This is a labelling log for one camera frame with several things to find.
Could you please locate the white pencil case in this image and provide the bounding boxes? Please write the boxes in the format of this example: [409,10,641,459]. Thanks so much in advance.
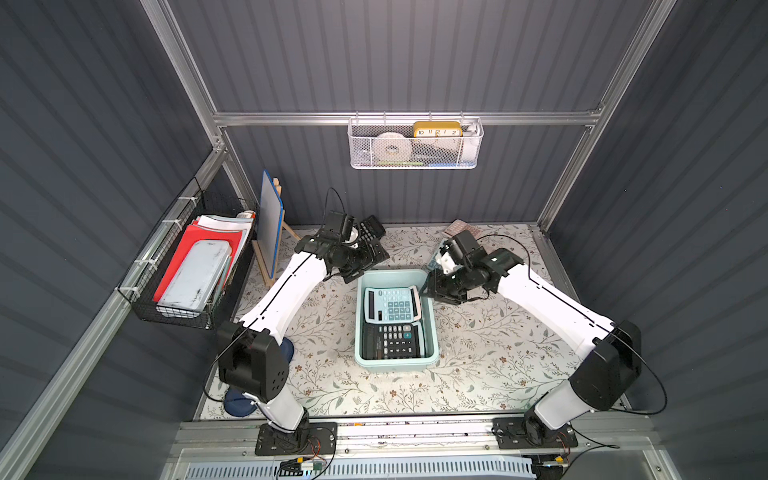
[156,240,231,318]

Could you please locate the yellow clock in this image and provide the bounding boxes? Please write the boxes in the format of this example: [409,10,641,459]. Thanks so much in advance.
[413,120,463,138]

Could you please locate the navy blue case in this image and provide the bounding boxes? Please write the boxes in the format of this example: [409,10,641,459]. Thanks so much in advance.
[223,338,295,418]

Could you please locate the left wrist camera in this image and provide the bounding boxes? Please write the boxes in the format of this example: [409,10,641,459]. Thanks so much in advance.
[319,211,358,244]

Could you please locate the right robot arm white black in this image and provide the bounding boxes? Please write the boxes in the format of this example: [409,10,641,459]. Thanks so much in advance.
[421,247,643,431]

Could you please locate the wooden easel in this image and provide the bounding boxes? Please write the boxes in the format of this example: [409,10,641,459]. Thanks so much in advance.
[250,177,304,289]

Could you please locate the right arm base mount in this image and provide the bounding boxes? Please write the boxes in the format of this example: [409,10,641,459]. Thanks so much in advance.
[491,416,578,451]

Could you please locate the red folder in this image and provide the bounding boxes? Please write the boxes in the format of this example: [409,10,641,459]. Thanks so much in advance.
[152,224,240,302]

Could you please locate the black wire side basket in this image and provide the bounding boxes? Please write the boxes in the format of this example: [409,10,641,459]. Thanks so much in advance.
[120,190,256,330]

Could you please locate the white wire wall basket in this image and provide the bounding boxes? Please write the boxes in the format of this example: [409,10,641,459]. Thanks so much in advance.
[347,114,485,170]

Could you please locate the black calculator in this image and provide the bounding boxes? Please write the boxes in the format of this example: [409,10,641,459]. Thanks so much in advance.
[358,215,386,251]
[361,324,424,360]

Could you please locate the pink calculator back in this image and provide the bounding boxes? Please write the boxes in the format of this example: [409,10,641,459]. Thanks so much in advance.
[443,219,482,239]

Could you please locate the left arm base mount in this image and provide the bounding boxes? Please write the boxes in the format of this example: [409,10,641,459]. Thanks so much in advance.
[254,422,338,457]

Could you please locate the blue framed whiteboard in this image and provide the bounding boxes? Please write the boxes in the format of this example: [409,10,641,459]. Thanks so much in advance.
[257,170,284,282]

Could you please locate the small circuit board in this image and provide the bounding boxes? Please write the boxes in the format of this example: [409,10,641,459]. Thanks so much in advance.
[276,457,325,479]

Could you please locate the white papers in basket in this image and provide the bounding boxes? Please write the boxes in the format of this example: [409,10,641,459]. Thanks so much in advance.
[192,210,256,265]

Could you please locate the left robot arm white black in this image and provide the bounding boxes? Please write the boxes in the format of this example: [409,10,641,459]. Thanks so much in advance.
[216,236,389,433]

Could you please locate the white tape roll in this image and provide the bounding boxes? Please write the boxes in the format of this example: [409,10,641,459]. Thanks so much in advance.
[372,132,412,163]

